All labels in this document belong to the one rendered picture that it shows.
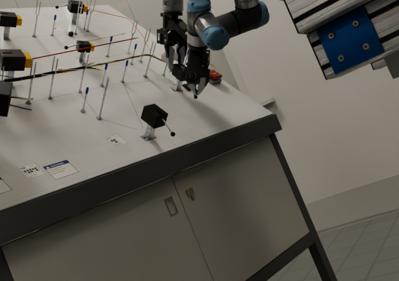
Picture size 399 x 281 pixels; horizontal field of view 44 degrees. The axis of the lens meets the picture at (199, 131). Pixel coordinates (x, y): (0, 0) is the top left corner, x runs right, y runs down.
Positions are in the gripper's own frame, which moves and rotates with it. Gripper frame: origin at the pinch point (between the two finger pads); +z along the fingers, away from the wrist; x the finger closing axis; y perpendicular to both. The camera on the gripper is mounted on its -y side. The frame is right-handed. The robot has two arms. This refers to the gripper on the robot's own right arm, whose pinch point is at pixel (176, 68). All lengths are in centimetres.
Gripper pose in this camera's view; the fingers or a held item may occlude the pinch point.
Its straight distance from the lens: 184.7
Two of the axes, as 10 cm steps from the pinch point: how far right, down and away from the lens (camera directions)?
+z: -0.2, 9.8, 2.1
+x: -7.4, 1.3, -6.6
